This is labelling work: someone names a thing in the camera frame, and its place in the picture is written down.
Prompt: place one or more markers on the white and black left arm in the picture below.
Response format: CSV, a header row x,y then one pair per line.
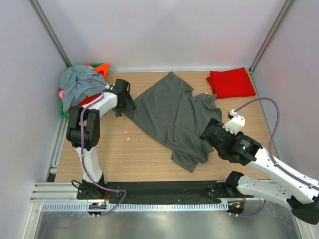
x,y
83,132

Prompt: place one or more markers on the folded red t shirt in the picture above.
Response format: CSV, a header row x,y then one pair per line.
x,y
230,84

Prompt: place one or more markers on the dark grey t shirt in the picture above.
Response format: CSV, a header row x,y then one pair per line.
x,y
170,114

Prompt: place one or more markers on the orange t shirt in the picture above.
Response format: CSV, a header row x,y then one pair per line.
x,y
100,68

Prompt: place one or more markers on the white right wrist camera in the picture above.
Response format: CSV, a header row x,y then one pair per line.
x,y
235,124

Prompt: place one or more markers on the pink garment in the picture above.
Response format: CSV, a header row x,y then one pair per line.
x,y
61,94

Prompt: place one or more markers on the red t shirt in basket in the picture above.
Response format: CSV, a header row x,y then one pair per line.
x,y
88,100

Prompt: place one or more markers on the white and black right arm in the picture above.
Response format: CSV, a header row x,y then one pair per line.
x,y
293,190

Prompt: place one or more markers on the slotted white cable duct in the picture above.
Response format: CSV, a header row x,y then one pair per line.
x,y
100,207

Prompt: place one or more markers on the light blue t shirt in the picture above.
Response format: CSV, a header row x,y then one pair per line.
x,y
77,84

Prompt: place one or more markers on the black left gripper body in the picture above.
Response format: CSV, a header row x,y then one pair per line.
x,y
128,104

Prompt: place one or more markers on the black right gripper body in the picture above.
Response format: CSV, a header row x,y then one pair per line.
x,y
215,121

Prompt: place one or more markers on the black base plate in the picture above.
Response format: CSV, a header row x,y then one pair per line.
x,y
161,193

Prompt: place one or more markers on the green plastic basket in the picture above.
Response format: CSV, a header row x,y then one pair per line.
x,y
64,113

